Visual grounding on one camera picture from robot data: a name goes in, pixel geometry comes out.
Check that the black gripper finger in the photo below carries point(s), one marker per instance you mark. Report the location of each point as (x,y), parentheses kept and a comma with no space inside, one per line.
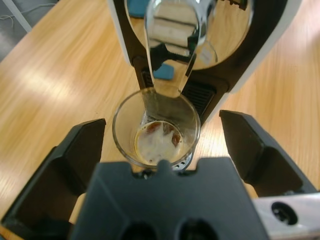
(72,162)
(257,157)

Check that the clear drinking glass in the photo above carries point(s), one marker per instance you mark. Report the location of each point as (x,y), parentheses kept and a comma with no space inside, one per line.
(125,140)

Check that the white capsule coffee machine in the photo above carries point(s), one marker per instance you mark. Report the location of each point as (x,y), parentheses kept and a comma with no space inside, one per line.
(232,75)

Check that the white metal frame leg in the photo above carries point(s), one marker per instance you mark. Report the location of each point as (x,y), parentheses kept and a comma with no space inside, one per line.
(17,15)

